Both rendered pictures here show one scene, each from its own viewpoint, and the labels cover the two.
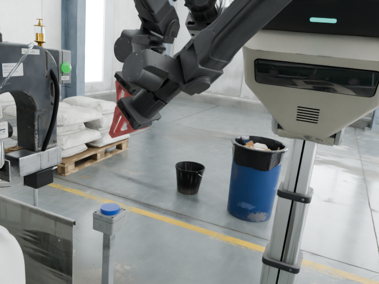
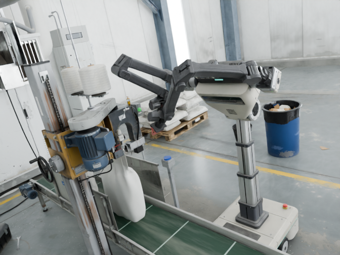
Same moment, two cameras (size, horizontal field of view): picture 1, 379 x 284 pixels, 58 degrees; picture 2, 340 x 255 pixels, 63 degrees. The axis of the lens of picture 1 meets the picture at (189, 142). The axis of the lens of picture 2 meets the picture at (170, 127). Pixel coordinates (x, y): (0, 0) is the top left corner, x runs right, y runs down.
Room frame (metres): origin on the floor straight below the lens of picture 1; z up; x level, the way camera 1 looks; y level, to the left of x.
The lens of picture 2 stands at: (-0.83, -0.67, 1.81)
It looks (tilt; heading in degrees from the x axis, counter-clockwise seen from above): 19 degrees down; 24
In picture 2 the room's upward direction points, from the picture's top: 11 degrees counter-clockwise
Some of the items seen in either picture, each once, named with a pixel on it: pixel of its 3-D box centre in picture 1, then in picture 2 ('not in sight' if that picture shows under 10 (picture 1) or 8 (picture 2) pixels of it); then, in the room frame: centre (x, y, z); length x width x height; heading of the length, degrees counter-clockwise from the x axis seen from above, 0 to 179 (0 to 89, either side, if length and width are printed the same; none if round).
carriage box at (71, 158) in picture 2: not in sight; (78, 145); (0.54, 0.65, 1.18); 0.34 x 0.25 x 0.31; 158
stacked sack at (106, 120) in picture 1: (102, 117); (187, 101); (4.12, 1.10, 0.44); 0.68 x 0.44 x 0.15; 158
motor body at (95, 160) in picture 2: not in sight; (92, 149); (0.42, 0.44, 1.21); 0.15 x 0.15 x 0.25
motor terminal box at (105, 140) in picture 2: not in sight; (105, 142); (0.42, 0.33, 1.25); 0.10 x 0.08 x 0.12; 3
